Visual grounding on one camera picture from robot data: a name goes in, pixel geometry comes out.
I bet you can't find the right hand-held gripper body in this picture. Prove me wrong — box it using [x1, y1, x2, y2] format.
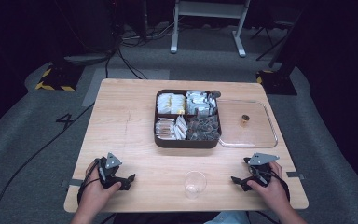
[242, 152, 281, 189]

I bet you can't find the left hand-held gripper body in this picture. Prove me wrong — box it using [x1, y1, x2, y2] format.
[97, 151, 129, 191]

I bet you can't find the person's right hand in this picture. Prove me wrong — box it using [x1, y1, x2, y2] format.
[246, 161, 289, 214]

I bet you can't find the person's left hand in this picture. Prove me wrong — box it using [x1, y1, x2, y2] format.
[79, 160, 122, 217]

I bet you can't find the grey tape strip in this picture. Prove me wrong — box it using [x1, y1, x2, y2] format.
[285, 171, 306, 181]
[61, 178, 85, 189]

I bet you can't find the clear lid with knob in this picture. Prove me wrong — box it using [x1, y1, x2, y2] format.
[216, 98, 279, 149]

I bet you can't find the person's light blue clothing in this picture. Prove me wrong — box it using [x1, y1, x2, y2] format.
[203, 211, 250, 224]

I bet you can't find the clear plastic cup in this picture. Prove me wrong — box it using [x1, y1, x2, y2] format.
[183, 170, 208, 201]

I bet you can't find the stack of clear packets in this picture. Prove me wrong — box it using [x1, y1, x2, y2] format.
[155, 118, 177, 141]

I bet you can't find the pile of dark brown packets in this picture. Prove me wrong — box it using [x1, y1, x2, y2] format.
[186, 115, 221, 142]

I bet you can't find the brown compartment box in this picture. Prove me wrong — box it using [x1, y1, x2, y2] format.
[153, 89, 223, 149]

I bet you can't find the stack of plain white sachets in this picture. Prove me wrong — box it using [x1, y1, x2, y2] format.
[173, 115, 188, 141]

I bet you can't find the stack of yellow white packets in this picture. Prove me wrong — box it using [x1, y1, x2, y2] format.
[157, 92, 187, 115]

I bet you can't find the stack of silver packets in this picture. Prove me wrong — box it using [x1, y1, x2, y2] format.
[186, 90, 217, 117]

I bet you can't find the black yellow striped stand base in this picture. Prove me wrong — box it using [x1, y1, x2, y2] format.
[255, 68, 298, 96]
[34, 63, 86, 92]

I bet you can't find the black tripod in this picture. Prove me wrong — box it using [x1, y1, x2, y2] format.
[249, 12, 302, 69]

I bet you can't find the left hand-held gripper cable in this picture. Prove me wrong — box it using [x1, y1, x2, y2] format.
[76, 158, 104, 204]

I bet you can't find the hand-held gripper cable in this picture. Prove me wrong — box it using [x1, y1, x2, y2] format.
[250, 166, 291, 203]
[76, 158, 104, 204]

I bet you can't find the right hand-held gripper cable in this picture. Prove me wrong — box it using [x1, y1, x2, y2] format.
[250, 166, 291, 203]

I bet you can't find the long black floor cable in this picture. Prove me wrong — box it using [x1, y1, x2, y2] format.
[0, 102, 95, 224]

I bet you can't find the bundle of floor cables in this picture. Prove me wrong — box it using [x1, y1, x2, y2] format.
[104, 21, 181, 80]

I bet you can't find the white metal desk frame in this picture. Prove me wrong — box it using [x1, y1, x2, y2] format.
[170, 0, 252, 59]

